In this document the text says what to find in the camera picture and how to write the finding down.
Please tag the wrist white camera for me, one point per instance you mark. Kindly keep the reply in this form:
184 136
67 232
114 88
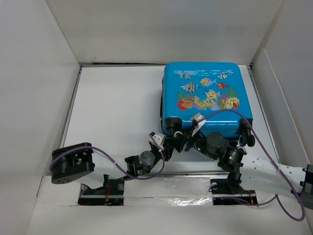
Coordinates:
198 122
157 139

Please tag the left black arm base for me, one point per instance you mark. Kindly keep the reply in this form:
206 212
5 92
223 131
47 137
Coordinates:
111 193

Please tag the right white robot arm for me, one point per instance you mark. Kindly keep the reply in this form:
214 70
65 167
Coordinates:
252 173

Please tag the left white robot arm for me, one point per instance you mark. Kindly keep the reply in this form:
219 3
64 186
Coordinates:
85 161

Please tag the blue hard-shell suitcase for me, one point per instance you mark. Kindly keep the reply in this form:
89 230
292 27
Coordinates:
216 90

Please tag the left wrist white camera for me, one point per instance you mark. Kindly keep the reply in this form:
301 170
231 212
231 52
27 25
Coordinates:
157 139

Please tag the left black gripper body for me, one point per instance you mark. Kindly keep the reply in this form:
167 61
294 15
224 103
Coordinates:
157 153

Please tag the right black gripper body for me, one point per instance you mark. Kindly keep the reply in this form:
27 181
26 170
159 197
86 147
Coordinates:
198 143

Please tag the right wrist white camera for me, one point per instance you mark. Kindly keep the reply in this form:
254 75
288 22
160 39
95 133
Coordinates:
198 122

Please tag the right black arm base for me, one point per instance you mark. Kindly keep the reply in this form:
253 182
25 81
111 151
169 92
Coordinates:
227 191

